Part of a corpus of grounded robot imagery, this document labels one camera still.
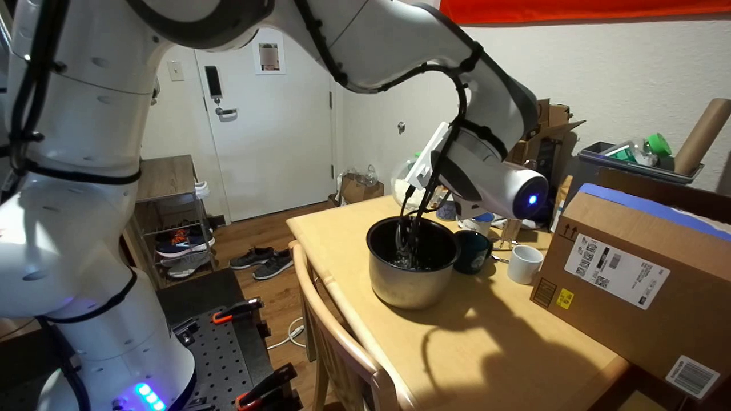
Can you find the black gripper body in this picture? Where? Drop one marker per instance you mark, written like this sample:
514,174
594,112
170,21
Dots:
414,233

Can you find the grey pot with black interior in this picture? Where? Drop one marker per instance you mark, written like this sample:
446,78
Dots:
409,286

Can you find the dark teal mug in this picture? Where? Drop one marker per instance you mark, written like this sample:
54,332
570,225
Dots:
472,249

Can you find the white mug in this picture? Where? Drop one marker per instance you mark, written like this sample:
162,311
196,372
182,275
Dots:
524,263

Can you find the pair of dark shoes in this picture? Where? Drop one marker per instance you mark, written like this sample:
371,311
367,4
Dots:
263,262

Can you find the open cardboard box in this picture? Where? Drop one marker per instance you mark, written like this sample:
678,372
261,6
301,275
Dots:
550,146

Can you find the wooden chair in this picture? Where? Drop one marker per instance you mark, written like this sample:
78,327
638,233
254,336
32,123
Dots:
342,366

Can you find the white door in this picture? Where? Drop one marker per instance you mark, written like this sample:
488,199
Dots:
268,111

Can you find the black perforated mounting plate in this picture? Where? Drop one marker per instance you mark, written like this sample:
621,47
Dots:
230,364

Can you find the shoe rack shelf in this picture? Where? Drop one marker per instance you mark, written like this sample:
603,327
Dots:
166,233

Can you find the large cardboard box with labels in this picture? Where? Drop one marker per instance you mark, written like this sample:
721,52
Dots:
645,280

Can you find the cardboard tube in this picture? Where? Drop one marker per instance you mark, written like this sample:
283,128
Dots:
701,136

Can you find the red banner on wall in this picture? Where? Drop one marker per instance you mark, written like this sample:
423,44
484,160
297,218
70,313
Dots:
543,13

